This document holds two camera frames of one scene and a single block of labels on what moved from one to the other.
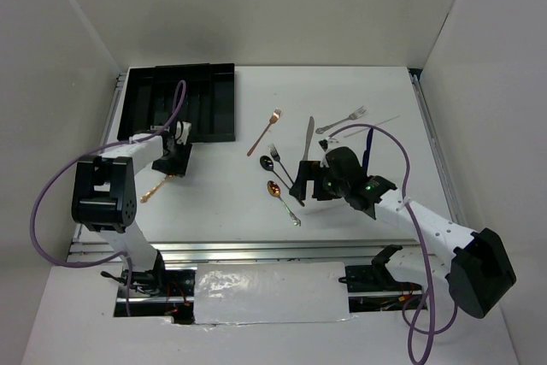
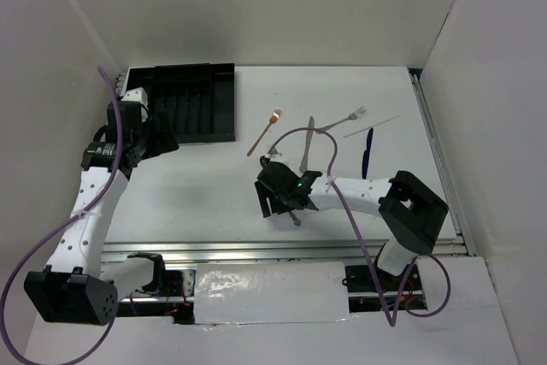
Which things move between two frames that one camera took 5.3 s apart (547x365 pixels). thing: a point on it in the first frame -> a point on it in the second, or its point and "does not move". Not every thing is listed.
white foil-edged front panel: x=271 y=292 does not move
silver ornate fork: x=356 y=114 does not move
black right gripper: x=310 y=170 -> x=263 y=192
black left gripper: x=180 y=165 -> x=163 y=141
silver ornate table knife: x=309 y=136 does not move
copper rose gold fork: x=273 y=119 does not move
